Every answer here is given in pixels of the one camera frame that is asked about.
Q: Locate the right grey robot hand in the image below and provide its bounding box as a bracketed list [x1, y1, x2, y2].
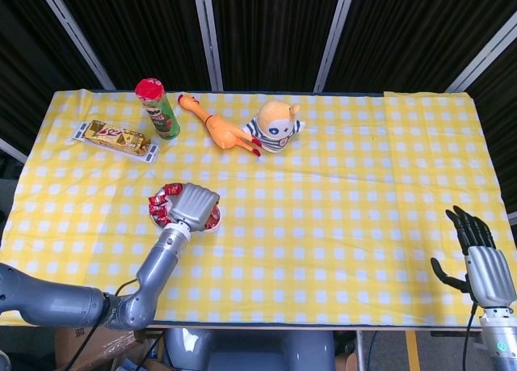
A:
[430, 204, 517, 307]

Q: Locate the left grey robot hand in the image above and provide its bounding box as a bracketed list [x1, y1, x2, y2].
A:
[167, 182, 221, 234]

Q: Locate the white paper cup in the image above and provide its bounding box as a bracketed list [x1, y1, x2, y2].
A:
[204, 203, 223, 233]

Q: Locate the white flat tray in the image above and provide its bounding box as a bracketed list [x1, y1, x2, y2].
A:
[71, 120, 159, 165]

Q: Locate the orange rubber chicken toy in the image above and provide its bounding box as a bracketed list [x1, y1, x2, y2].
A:
[177, 92, 263, 158]

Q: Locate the green red Pringles can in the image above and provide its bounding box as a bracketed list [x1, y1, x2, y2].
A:
[134, 78, 181, 141]

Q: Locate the gold foil snack packet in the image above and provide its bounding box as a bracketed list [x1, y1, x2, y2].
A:
[82, 120, 153, 157]

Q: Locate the yellow plush striped sweater toy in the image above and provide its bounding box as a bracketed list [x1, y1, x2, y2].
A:
[242, 99, 306, 154]

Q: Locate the yellow white checkered tablecloth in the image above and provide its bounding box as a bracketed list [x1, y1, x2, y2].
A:
[0, 88, 506, 327]

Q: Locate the grey robot torso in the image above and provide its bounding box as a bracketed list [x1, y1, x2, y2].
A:
[163, 328, 336, 371]

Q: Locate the black pleated curtain panel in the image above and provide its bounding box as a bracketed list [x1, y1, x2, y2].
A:
[325, 0, 517, 93]
[0, 0, 107, 154]
[209, 0, 344, 92]
[52, 0, 213, 91]

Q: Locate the brown cardboard box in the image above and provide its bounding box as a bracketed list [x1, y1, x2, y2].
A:
[52, 326, 166, 371]

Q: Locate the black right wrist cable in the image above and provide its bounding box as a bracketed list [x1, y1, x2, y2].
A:
[461, 301, 480, 371]

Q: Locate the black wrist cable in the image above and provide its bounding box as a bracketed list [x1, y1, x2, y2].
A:
[74, 279, 141, 371]
[461, 301, 480, 371]

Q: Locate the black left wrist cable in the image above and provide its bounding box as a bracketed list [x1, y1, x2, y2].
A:
[74, 279, 141, 371]

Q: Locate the white frame post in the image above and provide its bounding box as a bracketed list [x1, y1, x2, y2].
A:
[445, 21, 517, 94]
[34, 0, 117, 91]
[313, 0, 359, 92]
[0, 137, 27, 164]
[191, 0, 225, 92]

